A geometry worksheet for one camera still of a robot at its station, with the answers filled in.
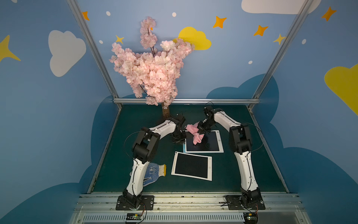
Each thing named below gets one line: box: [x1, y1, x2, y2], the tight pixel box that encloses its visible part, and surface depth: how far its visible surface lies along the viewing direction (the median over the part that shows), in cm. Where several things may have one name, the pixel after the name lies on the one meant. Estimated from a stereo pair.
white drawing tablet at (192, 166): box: [170, 151, 213, 182], surface depth 89 cm
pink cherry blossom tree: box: [109, 16, 195, 121], surface depth 65 cm
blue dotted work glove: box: [142, 162, 167, 187], surface depth 86 cm
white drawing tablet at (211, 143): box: [182, 130, 225, 154], surface depth 102 cm
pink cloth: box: [185, 121, 205, 146], surface depth 101 cm
